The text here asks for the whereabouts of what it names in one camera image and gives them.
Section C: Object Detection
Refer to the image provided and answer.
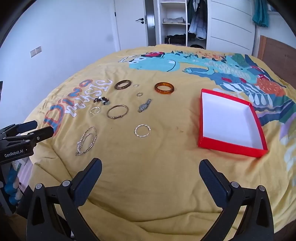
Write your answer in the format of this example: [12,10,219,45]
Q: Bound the gold bangle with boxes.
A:
[107,105,129,119]

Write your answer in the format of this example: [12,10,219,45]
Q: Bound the white wardrobe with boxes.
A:
[144,0,256,56]

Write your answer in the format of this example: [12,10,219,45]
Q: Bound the silver wristwatch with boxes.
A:
[138,98,152,113]

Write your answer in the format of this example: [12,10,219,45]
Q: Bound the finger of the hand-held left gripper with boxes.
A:
[0,120,38,138]
[0,127,56,149]

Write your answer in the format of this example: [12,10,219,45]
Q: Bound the light folded clothes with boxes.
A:
[162,17,186,24]

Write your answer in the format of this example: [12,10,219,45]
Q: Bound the teal curtain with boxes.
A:
[252,0,270,28]

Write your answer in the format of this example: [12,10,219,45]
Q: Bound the wooden headboard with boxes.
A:
[257,35,296,81]

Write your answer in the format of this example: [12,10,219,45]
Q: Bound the blue plush toy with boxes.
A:
[5,169,22,204]

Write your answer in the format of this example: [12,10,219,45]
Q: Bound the amber bangle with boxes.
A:
[154,82,175,95]

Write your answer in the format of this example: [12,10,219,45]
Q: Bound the silver chain necklace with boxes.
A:
[75,126,97,156]

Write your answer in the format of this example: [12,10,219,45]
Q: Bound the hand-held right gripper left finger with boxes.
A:
[26,158,102,241]

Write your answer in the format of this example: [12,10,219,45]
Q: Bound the white door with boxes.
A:
[114,0,148,51]

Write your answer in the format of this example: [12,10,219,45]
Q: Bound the wall switch plate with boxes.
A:
[30,46,42,58]

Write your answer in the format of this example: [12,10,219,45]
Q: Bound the dark brown bangle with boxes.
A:
[114,80,132,90]

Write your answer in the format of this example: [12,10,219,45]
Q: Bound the hanging jackets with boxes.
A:
[187,0,207,40]

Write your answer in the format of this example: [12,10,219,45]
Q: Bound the red cardboard box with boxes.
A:
[198,88,268,158]

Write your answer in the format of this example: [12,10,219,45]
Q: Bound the dark beaded bracelet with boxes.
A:
[93,96,110,105]

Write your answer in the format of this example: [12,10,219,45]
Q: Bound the dark folded clothes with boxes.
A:
[165,34,186,45]

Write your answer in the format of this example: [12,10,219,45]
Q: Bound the twisted silver bangle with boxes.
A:
[134,124,151,138]

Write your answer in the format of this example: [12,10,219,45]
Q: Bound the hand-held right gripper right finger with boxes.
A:
[199,159,274,241]

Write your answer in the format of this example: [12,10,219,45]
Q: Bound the yellow dinosaur printed blanket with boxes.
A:
[30,46,296,229]

